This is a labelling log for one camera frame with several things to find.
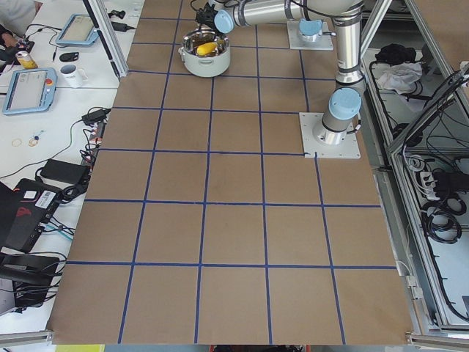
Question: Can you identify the near blue teach pendant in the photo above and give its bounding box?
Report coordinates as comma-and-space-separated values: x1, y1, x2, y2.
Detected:
2, 67, 57, 115

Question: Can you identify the yellow drink can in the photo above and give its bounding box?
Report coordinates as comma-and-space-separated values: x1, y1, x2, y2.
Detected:
15, 51, 38, 70

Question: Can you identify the black power brick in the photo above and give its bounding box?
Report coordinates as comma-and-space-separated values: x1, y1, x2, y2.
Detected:
40, 159, 90, 185

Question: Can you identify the yellow corn cob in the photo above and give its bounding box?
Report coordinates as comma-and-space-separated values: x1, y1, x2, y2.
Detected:
196, 42, 218, 57

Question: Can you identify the power strip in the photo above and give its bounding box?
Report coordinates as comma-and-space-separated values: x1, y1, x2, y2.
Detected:
80, 122, 107, 166

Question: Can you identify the white crumpled cloth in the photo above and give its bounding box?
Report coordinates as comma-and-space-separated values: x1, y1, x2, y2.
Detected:
377, 63, 423, 95

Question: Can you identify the white mug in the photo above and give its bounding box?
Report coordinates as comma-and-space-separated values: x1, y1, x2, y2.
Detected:
60, 64, 88, 88

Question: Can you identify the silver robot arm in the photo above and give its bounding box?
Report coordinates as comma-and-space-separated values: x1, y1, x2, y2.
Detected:
193, 0, 363, 145

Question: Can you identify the far blue teach pendant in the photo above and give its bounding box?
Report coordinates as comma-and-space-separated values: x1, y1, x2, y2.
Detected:
56, 14, 98, 47

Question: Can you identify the black cloth bundle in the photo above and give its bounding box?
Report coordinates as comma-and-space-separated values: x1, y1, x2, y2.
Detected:
375, 43, 416, 65

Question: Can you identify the pale green electric pot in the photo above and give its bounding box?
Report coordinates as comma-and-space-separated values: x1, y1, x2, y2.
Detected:
179, 29, 231, 78

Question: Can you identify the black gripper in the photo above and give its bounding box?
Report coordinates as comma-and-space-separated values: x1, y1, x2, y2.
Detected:
195, 4, 217, 31

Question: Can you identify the blue teach pendant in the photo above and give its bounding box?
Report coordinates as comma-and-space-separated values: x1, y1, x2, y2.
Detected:
56, 14, 98, 47
2, 67, 57, 115

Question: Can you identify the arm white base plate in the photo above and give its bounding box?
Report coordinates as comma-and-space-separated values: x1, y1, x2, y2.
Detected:
299, 112, 361, 159
287, 18, 335, 51

